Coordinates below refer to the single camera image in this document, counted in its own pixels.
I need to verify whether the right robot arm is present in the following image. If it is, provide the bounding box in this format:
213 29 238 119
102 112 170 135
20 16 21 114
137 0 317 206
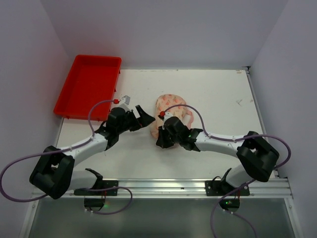
156 117 279 193

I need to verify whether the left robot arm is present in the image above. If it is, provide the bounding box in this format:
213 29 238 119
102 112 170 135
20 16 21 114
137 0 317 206
29 105 155 199

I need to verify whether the red plastic tray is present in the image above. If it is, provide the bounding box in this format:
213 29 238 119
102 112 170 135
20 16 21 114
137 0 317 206
53 55 122 120

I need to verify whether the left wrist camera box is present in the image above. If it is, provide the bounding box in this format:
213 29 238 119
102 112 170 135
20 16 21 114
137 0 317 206
113 95 131 112

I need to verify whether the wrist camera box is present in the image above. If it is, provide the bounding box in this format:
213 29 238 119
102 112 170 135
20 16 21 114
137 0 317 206
113 95 131 112
158 111 173 121

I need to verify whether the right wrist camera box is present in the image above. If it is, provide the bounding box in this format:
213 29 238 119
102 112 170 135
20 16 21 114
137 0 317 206
158 111 173 121

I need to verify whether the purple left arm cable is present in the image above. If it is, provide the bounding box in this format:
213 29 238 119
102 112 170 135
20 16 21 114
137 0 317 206
0 98 133 215

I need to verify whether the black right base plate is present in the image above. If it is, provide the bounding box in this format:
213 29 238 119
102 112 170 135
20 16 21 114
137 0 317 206
205 176 250 196

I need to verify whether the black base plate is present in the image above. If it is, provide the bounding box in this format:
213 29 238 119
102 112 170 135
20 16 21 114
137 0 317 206
74 180 119 196
205 176 250 196

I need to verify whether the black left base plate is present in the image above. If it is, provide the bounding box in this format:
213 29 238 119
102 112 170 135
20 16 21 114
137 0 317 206
74 180 119 196

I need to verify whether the aluminium front rail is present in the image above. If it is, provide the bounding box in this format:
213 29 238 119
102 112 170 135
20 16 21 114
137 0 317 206
31 177 294 199

